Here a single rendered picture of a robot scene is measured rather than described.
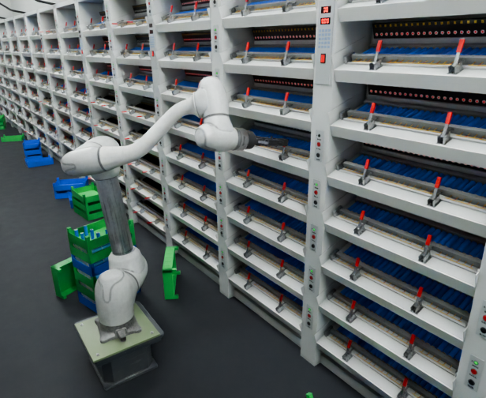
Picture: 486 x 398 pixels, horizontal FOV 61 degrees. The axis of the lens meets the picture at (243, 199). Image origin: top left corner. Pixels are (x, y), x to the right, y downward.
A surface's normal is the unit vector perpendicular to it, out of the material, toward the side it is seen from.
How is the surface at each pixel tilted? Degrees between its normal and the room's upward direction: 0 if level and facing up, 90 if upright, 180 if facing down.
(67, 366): 0
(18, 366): 0
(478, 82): 109
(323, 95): 90
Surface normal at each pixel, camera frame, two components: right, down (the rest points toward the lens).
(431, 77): -0.75, 0.51
